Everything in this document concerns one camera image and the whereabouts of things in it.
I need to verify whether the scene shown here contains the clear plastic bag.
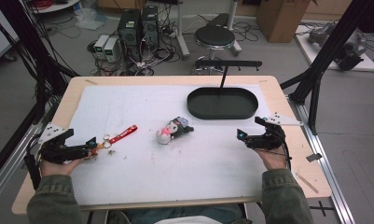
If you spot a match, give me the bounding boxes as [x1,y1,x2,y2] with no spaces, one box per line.
[73,7,109,32]

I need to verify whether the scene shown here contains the tangle of floor cables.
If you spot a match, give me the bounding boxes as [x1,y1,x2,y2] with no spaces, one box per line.
[86,12,184,77]

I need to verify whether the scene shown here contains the white floor board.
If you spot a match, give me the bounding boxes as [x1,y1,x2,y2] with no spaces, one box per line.
[294,23,374,73]

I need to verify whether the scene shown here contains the aluminium rail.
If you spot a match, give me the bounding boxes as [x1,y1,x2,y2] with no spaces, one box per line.
[287,92,357,224]
[0,102,62,209]

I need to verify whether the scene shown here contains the red strap keychain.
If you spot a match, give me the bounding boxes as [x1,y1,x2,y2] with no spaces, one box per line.
[94,124,139,154]

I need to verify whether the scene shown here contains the white power supply box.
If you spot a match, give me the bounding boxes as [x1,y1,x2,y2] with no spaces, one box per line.
[92,34,111,60]
[103,36,119,63]

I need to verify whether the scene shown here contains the black computer tower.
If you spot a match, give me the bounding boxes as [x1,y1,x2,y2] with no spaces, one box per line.
[117,8,143,63]
[140,5,160,49]

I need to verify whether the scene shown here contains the plush toy keychain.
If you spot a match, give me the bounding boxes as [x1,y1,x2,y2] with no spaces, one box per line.
[155,116,195,146]

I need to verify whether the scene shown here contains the white desk leg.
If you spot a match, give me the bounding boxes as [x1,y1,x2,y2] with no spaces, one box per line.
[174,0,191,60]
[226,0,243,58]

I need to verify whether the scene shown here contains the person's legs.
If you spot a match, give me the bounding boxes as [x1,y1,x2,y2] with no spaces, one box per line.
[108,203,253,224]

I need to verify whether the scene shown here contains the black round stool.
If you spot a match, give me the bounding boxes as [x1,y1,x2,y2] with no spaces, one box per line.
[193,25,237,63]

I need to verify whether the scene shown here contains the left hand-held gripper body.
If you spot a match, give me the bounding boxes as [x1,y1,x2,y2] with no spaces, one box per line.
[37,122,90,165]

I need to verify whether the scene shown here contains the black tape piece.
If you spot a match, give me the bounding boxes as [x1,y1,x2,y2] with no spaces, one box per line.
[305,152,324,163]

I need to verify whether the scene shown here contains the white round table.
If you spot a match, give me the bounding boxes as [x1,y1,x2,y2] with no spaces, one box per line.
[28,0,82,15]

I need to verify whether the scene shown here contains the person's left hand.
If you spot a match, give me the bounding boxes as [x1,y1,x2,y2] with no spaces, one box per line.
[39,156,85,178]

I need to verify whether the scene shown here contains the person's right hand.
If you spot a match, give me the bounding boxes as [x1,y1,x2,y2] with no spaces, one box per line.
[254,146,291,172]

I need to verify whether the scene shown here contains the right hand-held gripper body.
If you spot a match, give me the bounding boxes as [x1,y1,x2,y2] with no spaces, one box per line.
[245,112,304,151]

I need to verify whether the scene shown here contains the white table mat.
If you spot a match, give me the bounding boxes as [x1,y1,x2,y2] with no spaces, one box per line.
[68,84,272,206]

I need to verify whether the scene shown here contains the cardboard box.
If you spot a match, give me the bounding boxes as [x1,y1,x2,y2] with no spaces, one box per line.
[256,0,319,44]

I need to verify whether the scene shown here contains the black metal frame post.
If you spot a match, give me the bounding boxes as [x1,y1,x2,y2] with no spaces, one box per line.
[279,0,374,136]
[0,0,80,125]

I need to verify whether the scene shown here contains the grey robot device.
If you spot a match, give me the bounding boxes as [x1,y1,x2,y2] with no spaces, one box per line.
[307,21,368,72]

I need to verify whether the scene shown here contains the thin wooden stick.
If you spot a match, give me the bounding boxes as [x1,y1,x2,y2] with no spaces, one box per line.
[295,172,320,195]

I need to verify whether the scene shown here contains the black tray hanger stand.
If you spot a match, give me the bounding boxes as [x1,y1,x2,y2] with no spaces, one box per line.
[186,59,264,121]

